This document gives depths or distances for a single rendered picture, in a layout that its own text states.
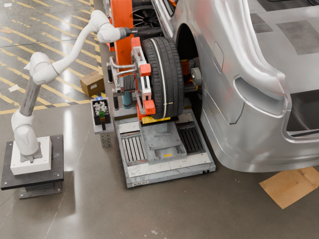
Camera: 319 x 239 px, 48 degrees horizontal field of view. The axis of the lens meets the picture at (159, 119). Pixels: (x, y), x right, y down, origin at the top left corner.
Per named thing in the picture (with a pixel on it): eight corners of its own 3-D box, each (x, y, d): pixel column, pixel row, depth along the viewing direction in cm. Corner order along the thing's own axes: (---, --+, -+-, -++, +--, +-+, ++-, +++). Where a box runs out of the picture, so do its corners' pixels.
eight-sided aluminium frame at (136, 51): (152, 126, 301) (151, 75, 262) (144, 128, 300) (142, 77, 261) (139, 85, 338) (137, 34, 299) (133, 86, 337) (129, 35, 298)
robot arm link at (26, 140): (20, 158, 294) (13, 140, 279) (16, 142, 306) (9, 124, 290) (41, 151, 299) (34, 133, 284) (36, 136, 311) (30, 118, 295)
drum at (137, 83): (146, 92, 300) (146, 79, 290) (121, 96, 297) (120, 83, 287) (143, 82, 310) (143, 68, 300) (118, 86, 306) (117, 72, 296)
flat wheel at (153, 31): (112, 32, 457) (110, 14, 440) (155, 15, 484) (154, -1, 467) (142, 57, 419) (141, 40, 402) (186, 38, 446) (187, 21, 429)
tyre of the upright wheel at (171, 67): (177, 126, 324) (190, 96, 262) (152, 130, 320) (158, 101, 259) (162, 61, 345) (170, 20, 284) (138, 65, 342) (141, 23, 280)
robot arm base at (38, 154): (20, 166, 295) (18, 162, 291) (18, 147, 309) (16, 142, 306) (43, 160, 299) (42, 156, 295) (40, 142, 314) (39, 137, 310)
